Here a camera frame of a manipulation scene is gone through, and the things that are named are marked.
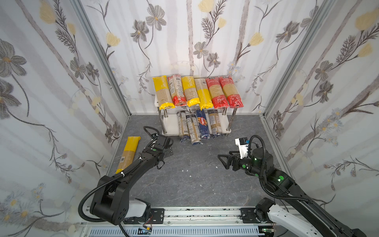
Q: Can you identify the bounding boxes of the yellow pasta bag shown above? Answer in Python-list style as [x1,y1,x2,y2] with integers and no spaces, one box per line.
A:
[116,136,141,174]

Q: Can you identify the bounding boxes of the blue Barilla spaghetti pack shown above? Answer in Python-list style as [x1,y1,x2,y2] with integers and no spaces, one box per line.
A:
[195,109,210,140]

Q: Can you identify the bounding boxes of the long yellow Pastatime bag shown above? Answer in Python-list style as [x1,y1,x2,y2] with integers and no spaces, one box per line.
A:
[153,76,175,110]

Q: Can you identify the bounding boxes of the red slim spaghetti pack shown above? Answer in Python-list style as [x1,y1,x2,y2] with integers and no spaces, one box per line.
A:
[168,74,187,107]

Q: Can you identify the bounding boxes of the short yellow Pastatime bag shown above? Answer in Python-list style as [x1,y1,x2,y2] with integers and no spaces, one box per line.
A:
[182,76,200,107]

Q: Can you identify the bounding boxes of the red spaghetti bag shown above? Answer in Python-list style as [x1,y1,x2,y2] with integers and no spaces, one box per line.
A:
[218,77,244,109]
[206,78,229,109]

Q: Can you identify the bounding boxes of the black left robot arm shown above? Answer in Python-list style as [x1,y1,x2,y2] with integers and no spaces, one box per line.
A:
[78,126,173,225]

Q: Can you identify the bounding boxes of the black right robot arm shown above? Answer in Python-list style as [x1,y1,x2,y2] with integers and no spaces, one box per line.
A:
[218,135,365,237]

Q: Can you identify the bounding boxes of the white two-tier metal shelf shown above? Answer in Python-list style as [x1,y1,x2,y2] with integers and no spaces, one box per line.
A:
[153,79,238,137]

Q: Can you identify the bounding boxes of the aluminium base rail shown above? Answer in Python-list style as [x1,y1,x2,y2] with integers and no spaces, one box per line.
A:
[79,206,329,237]

